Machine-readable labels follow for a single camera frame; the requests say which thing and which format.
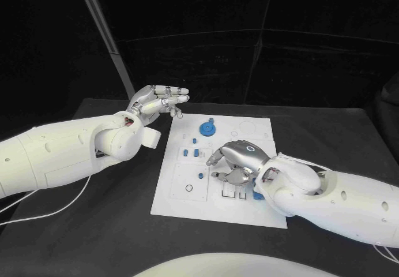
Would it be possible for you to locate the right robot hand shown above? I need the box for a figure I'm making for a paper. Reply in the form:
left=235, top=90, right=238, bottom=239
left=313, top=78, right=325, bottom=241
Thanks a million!
left=206, top=140, right=273, bottom=186

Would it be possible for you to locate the grey metal pole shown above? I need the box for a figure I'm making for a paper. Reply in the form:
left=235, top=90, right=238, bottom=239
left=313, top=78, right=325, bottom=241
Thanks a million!
left=84, top=0, right=137, bottom=100

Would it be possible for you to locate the blue gear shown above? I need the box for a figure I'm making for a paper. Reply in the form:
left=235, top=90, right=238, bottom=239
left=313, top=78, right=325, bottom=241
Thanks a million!
left=199, top=118, right=218, bottom=137

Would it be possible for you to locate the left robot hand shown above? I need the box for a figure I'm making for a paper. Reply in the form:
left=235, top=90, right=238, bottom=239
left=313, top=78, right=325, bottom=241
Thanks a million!
left=126, top=84, right=191, bottom=127

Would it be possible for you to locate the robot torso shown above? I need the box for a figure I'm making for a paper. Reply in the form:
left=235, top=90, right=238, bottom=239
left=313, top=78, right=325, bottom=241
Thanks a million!
left=133, top=252, right=342, bottom=277

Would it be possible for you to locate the white cable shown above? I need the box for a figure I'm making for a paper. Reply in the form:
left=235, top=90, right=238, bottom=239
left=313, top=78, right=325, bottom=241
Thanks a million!
left=0, top=174, right=93, bottom=226
left=372, top=244, right=399, bottom=265
left=0, top=189, right=38, bottom=214

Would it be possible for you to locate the blue block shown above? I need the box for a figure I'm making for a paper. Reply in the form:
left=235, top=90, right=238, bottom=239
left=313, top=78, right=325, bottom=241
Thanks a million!
left=251, top=177, right=266, bottom=201

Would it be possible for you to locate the white task board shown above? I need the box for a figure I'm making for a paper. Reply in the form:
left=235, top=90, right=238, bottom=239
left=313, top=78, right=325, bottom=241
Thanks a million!
left=150, top=113, right=289, bottom=230

